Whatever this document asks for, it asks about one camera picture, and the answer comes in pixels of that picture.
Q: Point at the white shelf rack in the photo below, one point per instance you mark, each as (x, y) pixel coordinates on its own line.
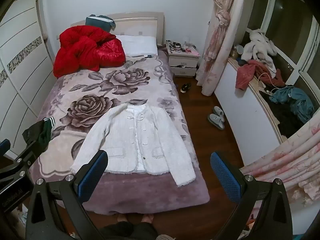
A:
(268, 7)

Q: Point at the floral plush blanket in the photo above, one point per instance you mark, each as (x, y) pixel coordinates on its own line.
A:
(100, 90)

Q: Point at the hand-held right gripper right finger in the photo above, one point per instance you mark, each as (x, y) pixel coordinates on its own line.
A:
(225, 177)

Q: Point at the pink floral curtain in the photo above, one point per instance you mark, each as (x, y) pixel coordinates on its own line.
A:
(287, 160)

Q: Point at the dark green striped garment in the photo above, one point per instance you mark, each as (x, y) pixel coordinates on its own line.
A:
(40, 135)

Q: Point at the white plush garment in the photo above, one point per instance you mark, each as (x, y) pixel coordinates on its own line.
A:
(258, 46)

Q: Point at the white pillow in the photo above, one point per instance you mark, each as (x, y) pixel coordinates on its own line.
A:
(140, 45)

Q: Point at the white nightstand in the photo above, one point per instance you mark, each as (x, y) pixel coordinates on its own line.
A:
(183, 61)

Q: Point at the teal garment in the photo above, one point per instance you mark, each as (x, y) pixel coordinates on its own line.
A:
(297, 100)

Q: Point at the white wardrobe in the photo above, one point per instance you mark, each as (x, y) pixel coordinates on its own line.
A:
(22, 55)

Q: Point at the grey slipper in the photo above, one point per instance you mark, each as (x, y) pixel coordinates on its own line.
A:
(215, 122)
(218, 112)

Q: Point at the red jacket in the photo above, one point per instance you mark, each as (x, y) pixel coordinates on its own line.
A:
(85, 50)

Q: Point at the beige bed headboard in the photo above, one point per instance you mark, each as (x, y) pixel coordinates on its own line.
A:
(140, 26)

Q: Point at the red garment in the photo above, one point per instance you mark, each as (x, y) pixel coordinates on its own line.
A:
(246, 75)

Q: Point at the white knitted jacket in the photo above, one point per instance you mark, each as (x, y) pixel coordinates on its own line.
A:
(140, 140)

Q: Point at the dark teal bag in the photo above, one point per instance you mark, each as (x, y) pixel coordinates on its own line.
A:
(98, 21)

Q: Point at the person's legs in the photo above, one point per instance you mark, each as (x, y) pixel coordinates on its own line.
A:
(132, 231)

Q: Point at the black garment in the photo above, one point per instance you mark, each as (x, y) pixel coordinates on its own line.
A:
(285, 117)

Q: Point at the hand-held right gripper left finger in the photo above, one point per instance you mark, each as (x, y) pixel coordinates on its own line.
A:
(92, 177)

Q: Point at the pink tied curtain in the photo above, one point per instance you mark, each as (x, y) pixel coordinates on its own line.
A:
(217, 42)

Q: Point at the black sneaker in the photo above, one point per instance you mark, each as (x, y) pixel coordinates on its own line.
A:
(185, 88)

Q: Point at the white window ledge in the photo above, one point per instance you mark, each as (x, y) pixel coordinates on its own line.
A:
(245, 120)

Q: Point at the clutter of small toiletries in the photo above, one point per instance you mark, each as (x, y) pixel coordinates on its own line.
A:
(178, 47)

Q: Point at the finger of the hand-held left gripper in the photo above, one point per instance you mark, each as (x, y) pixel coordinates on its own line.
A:
(23, 156)
(3, 145)

